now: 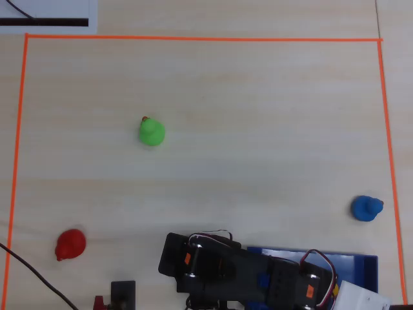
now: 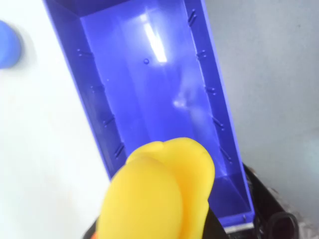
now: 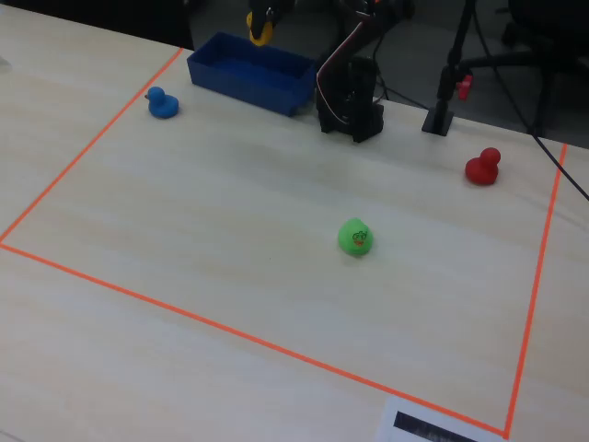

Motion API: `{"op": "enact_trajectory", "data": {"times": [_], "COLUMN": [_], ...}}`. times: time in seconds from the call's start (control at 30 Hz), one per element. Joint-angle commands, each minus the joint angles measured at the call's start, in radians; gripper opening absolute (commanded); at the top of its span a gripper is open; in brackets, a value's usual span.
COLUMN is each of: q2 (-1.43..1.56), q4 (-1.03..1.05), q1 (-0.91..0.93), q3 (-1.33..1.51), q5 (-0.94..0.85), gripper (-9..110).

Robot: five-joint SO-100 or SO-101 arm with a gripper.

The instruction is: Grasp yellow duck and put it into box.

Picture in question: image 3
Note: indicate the red rubber duck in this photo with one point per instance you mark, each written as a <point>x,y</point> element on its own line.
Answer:
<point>483,168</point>

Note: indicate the blue plastic box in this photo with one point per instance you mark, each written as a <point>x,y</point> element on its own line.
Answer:
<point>248,73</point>

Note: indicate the black camera stand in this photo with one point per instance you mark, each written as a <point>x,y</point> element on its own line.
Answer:
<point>445,92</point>

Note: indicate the white paper label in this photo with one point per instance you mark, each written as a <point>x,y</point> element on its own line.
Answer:
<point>414,423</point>

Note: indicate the blue rubber duck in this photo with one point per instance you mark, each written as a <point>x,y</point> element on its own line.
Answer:
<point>162,104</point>

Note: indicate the black office chair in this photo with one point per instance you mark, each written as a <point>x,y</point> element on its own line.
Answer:
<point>547,46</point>

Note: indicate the orange tape strip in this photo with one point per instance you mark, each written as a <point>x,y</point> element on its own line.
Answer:
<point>253,340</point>
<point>92,143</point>
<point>536,285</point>

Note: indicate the green rubber duck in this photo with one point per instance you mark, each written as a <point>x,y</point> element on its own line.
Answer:
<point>354,238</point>

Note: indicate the yellow rubber duck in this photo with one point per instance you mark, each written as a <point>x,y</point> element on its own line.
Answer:
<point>260,37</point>

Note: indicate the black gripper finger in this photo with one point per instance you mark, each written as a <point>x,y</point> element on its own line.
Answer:
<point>253,11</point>
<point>269,16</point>

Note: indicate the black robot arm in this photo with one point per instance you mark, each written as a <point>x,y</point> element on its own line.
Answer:
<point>354,101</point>

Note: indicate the red clamp knob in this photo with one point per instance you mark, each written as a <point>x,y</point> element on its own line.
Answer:
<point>465,87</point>

